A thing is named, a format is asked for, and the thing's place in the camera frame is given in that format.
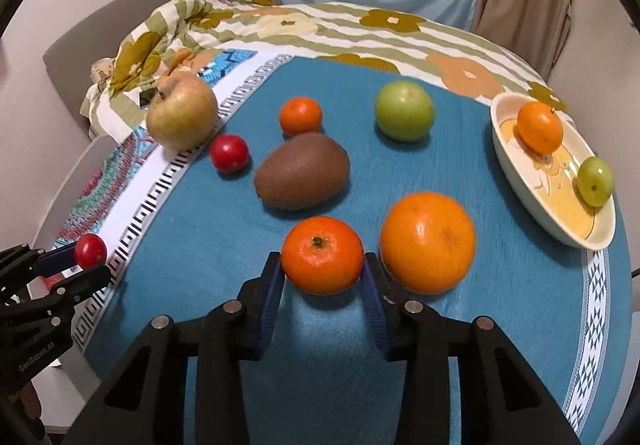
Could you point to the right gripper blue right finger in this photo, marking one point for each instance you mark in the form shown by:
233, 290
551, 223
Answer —
502, 400

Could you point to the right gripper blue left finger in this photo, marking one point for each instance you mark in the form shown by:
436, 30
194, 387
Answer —
142, 402

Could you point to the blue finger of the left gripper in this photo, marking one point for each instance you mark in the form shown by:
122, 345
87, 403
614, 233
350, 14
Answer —
55, 261

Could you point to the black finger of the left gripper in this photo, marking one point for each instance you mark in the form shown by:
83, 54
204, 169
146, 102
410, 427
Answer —
79, 287

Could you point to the red cherry tomato front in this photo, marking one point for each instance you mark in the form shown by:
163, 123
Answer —
90, 251

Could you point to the red cherry tomato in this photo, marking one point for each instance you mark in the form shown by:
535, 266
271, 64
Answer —
229, 153
90, 251

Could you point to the large orange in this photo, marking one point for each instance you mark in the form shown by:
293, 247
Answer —
427, 243

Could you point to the yellow red apple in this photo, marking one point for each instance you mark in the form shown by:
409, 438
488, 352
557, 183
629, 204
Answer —
183, 111

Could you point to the red cherry tomato back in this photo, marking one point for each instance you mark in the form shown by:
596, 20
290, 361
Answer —
229, 153

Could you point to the small tangerine front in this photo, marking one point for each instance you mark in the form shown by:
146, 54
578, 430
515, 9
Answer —
322, 256

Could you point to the small tangerine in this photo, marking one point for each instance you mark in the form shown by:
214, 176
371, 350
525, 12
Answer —
300, 115
322, 256

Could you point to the large green apple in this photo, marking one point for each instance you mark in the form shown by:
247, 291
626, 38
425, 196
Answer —
595, 181

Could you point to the brown kiwi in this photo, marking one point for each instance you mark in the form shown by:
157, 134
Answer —
303, 172

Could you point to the medium orange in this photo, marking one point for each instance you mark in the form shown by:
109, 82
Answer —
540, 127

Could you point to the small tangerine back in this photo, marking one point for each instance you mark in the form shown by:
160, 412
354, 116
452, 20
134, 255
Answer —
300, 115

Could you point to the small green apple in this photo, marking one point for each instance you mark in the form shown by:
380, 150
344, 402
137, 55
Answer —
404, 111

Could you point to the person left hand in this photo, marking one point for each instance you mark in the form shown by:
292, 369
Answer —
27, 405

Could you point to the grey headboard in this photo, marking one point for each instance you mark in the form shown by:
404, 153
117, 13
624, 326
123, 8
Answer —
68, 60

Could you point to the cream ceramic bowl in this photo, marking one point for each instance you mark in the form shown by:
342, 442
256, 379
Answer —
547, 185

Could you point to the blue patterned tablecloth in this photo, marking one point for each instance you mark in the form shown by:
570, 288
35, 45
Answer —
323, 380

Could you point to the floral striped bed blanket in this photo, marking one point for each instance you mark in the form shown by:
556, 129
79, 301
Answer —
187, 34

